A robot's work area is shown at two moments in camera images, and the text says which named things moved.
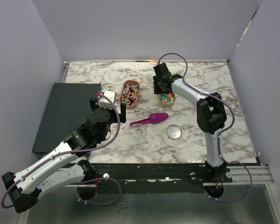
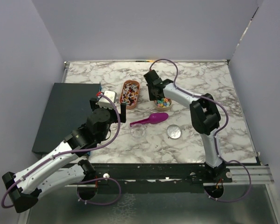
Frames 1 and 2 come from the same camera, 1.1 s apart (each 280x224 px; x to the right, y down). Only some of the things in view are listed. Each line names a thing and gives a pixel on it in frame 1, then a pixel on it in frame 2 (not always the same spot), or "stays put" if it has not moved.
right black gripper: (156, 90) → (151, 98)
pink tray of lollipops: (129, 94) stays put
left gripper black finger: (123, 113) stays put
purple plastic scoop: (154, 118) stays put
